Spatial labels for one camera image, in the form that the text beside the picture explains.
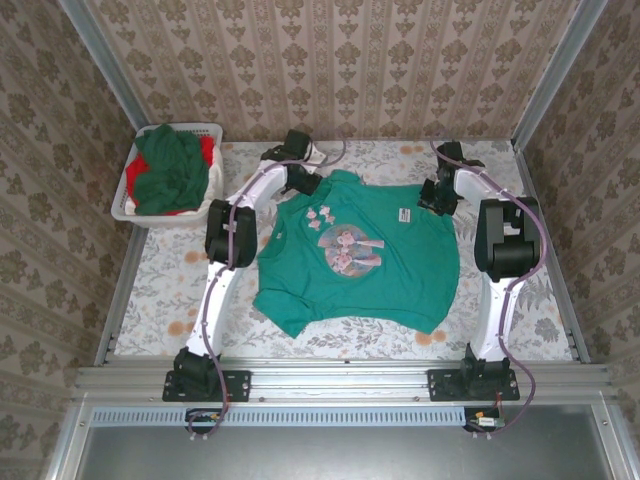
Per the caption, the teal printed t-shirt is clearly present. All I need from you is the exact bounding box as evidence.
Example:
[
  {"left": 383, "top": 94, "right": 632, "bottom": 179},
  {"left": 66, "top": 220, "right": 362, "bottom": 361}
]
[{"left": 251, "top": 168, "right": 461, "bottom": 339}]

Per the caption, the dark green t-shirt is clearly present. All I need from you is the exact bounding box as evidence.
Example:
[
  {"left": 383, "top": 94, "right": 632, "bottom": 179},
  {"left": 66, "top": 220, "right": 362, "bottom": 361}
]
[{"left": 133, "top": 123, "right": 211, "bottom": 217}]

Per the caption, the floral table covering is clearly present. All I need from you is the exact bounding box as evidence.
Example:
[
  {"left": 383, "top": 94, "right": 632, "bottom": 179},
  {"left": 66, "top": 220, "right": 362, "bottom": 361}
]
[{"left": 114, "top": 139, "right": 574, "bottom": 361}]

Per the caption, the red t-shirt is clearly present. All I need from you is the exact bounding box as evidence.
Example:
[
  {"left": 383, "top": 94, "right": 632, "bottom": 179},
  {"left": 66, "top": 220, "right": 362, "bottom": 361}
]
[{"left": 124, "top": 135, "right": 217, "bottom": 217}]

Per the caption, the white plastic laundry basket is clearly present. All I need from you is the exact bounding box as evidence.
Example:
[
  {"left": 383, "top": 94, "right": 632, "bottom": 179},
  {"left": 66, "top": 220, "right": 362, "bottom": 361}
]
[{"left": 110, "top": 122, "right": 225, "bottom": 230}]

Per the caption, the grey metal panel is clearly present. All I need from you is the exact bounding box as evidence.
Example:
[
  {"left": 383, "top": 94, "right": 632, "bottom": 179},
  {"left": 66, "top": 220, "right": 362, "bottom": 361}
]
[{"left": 74, "top": 404, "right": 616, "bottom": 480}]

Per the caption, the aluminium frame post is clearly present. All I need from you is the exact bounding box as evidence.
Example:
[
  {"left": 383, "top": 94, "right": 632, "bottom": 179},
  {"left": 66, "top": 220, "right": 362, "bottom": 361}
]
[
  {"left": 511, "top": 0, "right": 609, "bottom": 151},
  {"left": 57, "top": 0, "right": 164, "bottom": 151}
]

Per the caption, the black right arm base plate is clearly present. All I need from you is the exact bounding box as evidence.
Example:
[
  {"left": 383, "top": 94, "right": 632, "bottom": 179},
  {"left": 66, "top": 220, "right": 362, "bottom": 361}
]
[{"left": 427, "top": 368, "right": 521, "bottom": 403}]

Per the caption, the aluminium mounting rail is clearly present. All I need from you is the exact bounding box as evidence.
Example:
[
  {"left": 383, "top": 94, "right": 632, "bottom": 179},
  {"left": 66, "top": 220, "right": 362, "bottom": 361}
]
[{"left": 74, "top": 357, "right": 614, "bottom": 402}]

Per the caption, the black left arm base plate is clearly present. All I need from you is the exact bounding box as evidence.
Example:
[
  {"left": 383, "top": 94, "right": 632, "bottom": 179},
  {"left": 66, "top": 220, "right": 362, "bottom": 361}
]
[{"left": 162, "top": 368, "right": 251, "bottom": 403}]

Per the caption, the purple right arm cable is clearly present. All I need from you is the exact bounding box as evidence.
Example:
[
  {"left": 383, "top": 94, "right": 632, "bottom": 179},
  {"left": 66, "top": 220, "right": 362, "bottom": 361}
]
[{"left": 429, "top": 139, "right": 544, "bottom": 439}]

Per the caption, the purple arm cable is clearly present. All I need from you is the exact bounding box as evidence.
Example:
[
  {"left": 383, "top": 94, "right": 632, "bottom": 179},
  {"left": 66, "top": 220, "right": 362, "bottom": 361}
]
[
  {"left": 429, "top": 139, "right": 544, "bottom": 439},
  {"left": 187, "top": 138, "right": 347, "bottom": 442}
]

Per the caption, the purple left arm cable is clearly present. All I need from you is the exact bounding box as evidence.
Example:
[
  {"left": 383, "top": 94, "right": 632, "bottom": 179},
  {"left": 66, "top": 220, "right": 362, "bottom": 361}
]
[{"left": 187, "top": 138, "right": 347, "bottom": 442}]

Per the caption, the grey slotted cable duct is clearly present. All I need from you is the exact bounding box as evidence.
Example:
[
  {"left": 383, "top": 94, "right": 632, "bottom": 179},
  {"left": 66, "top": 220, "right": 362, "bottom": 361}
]
[{"left": 89, "top": 405, "right": 469, "bottom": 428}]

